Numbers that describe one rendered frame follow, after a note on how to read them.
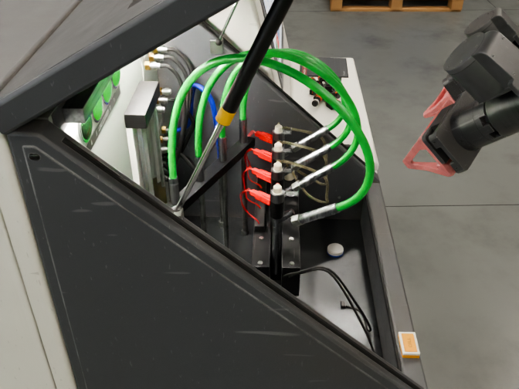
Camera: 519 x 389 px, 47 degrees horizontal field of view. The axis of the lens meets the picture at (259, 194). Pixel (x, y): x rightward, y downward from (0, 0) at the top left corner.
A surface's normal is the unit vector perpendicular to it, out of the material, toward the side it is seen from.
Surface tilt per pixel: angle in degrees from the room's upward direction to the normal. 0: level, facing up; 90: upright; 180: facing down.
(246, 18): 90
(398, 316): 0
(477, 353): 0
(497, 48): 47
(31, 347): 90
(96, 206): 90
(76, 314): 90
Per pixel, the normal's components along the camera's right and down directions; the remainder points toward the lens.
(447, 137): 0.47, -0.25
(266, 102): -0.04, 0.57
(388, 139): 0.00, -0.82
